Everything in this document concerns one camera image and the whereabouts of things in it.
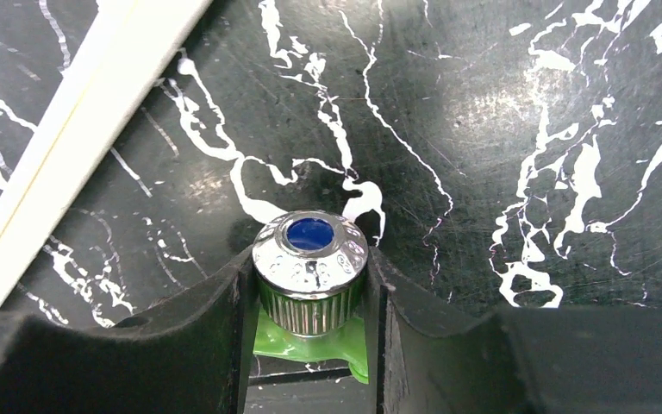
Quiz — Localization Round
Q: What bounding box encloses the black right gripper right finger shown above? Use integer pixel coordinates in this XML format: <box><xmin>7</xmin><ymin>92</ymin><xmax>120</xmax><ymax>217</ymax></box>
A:
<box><xmin>365</xmin><ymin>248</ymin><xmax>662</xmax><ymax>413</ymax></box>

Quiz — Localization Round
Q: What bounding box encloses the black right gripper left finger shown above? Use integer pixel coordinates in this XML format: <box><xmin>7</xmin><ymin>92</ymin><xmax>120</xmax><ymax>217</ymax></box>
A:
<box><xmin>0</xmin><ymin>250</ymin><xmax>259</xmax><ymax>413</ymax></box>

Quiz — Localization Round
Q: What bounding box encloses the green water faucet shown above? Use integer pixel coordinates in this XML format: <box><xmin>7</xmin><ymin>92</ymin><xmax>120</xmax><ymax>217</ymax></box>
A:
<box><xmin>252</xmin><ymin>210</ymin><xmax>369</xmax><ymax>384</ymax></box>

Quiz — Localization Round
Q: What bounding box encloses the white PVC pipe frame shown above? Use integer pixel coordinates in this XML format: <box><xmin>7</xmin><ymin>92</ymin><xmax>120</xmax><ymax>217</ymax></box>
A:
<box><xmin>0</xmin><ymin>0</ymin><xmax>209</xmax><ymax>307</ymax></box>

